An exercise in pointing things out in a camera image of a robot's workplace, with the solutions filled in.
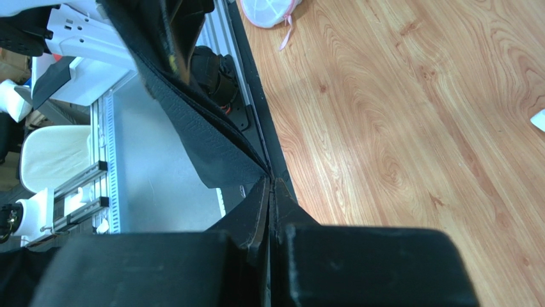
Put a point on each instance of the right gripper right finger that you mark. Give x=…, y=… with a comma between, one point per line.
x=319, y=265

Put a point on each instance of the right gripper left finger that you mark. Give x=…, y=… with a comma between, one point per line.
x=225, y=265

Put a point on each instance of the black paper napkin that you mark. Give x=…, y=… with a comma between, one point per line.
x=161, y=36

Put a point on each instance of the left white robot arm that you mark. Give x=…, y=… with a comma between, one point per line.
x=66, y=28

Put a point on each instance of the pink rimmed white mesh basket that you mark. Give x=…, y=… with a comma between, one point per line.
x=269, y=13

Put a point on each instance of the white stand base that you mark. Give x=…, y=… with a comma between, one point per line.
x=538, y=120

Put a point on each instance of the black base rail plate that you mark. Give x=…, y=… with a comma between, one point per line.
x=225, y=34

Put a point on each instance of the aluminium frame rail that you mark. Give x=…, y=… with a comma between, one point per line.
x=141, y=178

